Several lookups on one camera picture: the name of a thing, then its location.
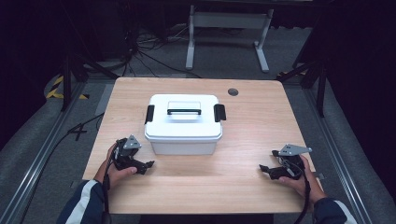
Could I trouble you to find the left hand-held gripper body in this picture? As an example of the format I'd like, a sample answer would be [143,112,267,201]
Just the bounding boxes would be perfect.
[112,133,148,172]

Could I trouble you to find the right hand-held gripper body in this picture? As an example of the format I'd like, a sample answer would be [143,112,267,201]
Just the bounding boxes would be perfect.
[271,143,314,181]

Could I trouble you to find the person's left hand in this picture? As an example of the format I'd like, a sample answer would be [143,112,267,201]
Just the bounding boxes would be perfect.
[93,144,138,189]

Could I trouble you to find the person's right hand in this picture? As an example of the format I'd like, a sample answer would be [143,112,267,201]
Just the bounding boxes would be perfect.
[277,155,329,205]

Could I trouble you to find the white storage box base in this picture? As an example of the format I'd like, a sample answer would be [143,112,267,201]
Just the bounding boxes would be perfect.
[148,135,219,156]

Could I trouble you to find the black box latch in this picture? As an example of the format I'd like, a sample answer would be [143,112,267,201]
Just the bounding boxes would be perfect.
[144,105,156,125]
[213,103,227,123]

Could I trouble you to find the white storage box lid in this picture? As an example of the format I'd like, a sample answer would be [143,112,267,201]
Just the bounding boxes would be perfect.
[144,93,224,143]

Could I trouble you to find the black metal stand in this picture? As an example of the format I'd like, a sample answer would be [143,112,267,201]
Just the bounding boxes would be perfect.
[59,53,120,112]
[276,58,329,119]

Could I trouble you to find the yellow black floor tape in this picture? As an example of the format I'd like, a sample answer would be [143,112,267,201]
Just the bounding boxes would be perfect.
[46,75,91,101]

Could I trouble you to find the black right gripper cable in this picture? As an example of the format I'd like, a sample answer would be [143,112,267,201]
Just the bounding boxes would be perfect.
[292,161,312,224]

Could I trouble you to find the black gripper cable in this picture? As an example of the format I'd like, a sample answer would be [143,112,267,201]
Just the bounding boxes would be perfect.
[102,148,120,224]
[292,161,312,224]

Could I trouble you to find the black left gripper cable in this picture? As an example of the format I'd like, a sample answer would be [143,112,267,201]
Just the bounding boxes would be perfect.
[102,148,120,224]

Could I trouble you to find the aluminium floor rail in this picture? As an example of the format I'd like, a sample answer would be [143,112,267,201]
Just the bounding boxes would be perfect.
[303,88,375,224]
[0,81,89,224]

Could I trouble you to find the black box lid handle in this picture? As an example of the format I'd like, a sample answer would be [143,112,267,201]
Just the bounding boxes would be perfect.
[166,107,203,117]

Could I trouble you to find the black floor cable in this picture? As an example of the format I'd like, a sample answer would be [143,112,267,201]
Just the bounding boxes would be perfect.
[18,112,106,224]

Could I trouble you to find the bundle of black floor cables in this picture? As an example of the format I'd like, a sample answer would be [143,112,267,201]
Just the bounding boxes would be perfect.
[120,18,204,79]

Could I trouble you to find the white metal desk frame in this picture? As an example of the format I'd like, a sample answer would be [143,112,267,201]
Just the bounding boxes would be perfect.
[185,4,276,75]

